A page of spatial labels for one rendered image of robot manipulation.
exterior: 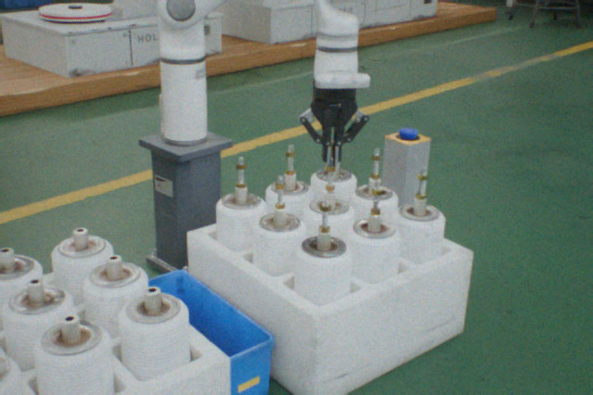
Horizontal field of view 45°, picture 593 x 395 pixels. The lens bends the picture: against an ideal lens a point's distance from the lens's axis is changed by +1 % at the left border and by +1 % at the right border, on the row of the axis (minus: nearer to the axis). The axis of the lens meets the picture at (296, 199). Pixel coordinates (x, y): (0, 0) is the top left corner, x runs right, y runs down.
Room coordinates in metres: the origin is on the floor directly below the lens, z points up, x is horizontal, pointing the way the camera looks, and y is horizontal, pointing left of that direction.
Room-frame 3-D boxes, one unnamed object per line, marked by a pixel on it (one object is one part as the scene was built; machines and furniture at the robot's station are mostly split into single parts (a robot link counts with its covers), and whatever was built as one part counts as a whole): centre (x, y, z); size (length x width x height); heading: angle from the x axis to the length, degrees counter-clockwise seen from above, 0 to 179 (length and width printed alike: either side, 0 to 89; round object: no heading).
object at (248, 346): (1.06, 0.16, 0.06); 0.30 x 0.11 x 0.12; 40
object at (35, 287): (0.87, 0.36, 0.26); 0.02 x 0.02 x 0.03
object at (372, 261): (1.13, -0.14, 0.16); 0.10 x 0.10 x 0.18
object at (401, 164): (1.47, -0.24, 0.16); 0.07 x 0.07 x 0.31; 40
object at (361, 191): (1.30, -0.15, 0.25); 0.08 x 0.08 x 0.01
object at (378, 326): (1.22, -0.06, 0.09); 0.39 x 0.39 x 0.18; 40
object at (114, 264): (0.94, 0.27, 0.26); 0.02 x 0.02 x 0.03
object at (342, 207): (1.22, -0.06, 0.25); 0.08 x 0.08 x 0.01
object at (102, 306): (0.94, 0.27, 0.16); 0.10 x 0.10 x 0.18
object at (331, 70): (1.20, -0.06, 0.53); 0.11 x 0.09 x 0.06; 8
